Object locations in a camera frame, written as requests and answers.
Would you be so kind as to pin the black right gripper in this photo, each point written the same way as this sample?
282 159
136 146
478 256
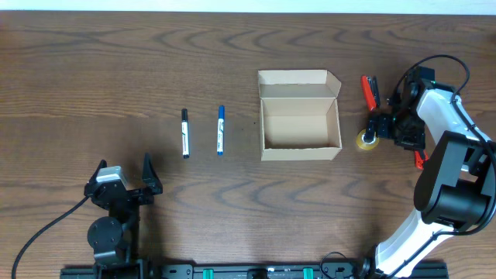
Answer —
383 125

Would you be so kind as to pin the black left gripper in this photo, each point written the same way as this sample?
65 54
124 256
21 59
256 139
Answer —
130 194

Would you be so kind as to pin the clear tape roll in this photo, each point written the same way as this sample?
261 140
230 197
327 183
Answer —
362 144

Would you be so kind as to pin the red utility knife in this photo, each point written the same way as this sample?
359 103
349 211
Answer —
420 158

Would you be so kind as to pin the black whiteboard marker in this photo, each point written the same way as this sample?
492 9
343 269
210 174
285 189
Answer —
185 134

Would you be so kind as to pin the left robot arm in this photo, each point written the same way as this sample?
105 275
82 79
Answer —
115 238

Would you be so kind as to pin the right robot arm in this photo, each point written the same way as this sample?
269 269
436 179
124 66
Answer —
455 192

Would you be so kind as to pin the open cardboard box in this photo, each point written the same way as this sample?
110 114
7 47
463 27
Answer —
299 116

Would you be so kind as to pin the blue whiteboard marker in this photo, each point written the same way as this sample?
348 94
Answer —
220 131

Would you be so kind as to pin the black mounting rail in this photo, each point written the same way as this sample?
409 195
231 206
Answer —
336 269

